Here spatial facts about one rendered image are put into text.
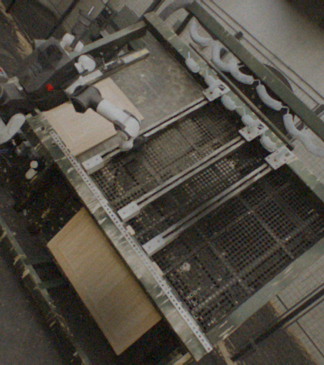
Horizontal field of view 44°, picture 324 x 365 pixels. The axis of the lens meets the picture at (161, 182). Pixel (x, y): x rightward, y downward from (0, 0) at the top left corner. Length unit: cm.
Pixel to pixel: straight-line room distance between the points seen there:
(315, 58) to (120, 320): 612
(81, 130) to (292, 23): 602
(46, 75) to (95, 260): 123
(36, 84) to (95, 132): 66
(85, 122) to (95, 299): 118
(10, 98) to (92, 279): 127
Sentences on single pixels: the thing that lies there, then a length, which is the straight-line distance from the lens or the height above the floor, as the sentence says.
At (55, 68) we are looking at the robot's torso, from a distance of 222.
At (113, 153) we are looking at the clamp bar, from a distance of 258.
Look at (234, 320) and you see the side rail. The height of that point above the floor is 105.
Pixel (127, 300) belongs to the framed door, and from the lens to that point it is 265.
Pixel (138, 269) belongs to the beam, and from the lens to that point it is 230.
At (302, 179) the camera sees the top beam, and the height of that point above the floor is 182.
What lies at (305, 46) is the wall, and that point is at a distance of 790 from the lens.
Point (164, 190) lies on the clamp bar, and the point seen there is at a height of 118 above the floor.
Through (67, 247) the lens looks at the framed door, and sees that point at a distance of 286.
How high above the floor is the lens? 187
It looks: 16 degrees down
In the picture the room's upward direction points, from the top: 46 degrees clockwise
